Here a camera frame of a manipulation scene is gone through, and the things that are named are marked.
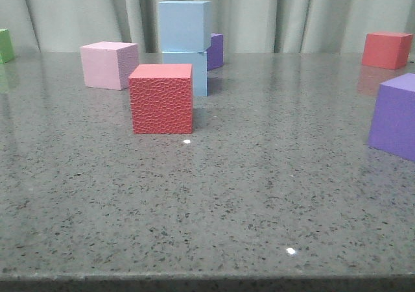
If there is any light blue foam block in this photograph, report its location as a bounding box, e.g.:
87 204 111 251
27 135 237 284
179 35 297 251
159 1 212 53
162 51 208 97

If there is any red textured foam block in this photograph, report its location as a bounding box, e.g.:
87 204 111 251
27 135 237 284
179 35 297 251
129 64 193 134

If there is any purple foam block far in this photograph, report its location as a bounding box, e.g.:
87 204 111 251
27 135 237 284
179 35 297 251
207 33 224 71

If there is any purple foam block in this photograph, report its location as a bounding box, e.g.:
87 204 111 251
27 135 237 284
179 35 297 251
368 73 414 161
207 33 224 71

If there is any pink foam block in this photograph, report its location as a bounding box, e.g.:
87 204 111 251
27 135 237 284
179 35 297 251
80 42 139 90

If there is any purple foam block near right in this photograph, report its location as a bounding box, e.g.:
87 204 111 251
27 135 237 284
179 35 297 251
368 73 414 161

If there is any red foam block far right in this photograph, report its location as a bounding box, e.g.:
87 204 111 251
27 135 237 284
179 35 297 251
361 32 414 70

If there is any grey-green curtain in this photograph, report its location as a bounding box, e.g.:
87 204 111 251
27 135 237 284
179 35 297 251
1 0 414 54

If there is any green foam block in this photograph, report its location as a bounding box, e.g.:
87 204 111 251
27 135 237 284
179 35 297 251
0 29 14 64

